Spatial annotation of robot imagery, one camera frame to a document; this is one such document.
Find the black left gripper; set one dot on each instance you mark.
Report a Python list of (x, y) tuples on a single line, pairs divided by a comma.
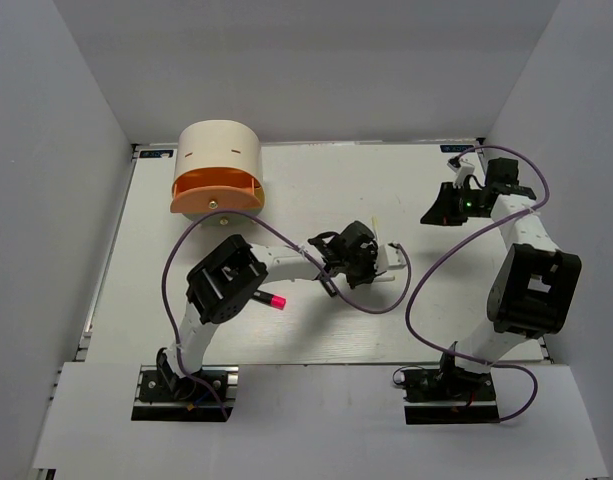
[(371, 256)]

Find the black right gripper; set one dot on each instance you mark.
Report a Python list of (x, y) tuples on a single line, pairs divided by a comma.
[(443, 211)]

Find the dark yellow cap white marker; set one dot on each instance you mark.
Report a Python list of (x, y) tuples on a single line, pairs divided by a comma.
[(385, 277)]

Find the cream round drawer organizer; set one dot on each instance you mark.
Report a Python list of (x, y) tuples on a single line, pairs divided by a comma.
[(218, 167)]

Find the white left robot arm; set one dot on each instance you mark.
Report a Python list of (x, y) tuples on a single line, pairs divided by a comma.
[(220, 286)]

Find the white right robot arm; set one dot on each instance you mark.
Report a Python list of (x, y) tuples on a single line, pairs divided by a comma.
[(533, 290)]

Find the orange cap black highlighter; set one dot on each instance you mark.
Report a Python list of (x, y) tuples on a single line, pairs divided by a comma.
[(329, 289)]

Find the pink cap black highlighter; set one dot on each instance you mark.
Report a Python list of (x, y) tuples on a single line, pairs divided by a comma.
[(269, 299)]

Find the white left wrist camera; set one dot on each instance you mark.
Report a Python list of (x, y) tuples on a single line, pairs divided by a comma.
[(389, 258)]

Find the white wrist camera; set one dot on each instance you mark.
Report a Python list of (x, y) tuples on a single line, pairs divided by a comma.
[(463, 169), (389, 258)]

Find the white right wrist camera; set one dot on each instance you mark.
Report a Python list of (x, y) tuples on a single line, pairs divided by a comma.
[(463, 169)]

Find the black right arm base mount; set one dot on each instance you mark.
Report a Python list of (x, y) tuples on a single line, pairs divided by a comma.
[(428, 402)]

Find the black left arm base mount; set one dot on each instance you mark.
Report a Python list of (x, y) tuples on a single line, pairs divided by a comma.
[(193, 404)]

